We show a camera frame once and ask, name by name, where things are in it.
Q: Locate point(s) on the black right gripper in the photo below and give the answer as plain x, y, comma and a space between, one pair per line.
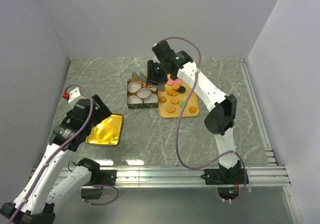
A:
151, 75

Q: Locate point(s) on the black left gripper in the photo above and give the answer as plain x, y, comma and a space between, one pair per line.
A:
102, 112

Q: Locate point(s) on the metal tongs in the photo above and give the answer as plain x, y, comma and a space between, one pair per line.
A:
144, 79

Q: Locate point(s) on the round orange chip cookie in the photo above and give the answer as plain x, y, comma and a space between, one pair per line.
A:
175, 86

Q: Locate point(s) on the green cookie tin box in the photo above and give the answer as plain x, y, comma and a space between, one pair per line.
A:
139, 97

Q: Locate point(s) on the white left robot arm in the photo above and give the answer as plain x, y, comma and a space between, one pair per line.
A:
39, 200

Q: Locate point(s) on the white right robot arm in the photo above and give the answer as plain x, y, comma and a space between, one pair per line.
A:
221, 107

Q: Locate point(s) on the pink round cookie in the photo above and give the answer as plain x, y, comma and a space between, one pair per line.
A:
170, 82

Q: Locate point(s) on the black round cookie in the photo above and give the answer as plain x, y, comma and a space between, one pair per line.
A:
181, 89

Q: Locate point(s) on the gold cookie tray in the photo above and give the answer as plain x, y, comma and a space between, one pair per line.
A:
165, 100

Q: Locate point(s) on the gold tin lid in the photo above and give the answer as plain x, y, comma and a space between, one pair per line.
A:
107, 133

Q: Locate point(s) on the green round cookie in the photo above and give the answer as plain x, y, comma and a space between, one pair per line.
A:
182, 103

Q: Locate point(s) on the round tan sandwich cookie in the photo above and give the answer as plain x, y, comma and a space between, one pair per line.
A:
170, 109

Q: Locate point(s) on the flower shaped brown cookie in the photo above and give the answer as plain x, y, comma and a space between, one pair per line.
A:
192, 109

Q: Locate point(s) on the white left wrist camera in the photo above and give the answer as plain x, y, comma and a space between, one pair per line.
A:
72, 96

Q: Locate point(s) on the aluminium mounting rail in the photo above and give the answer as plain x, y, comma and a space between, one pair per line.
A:
179, 177

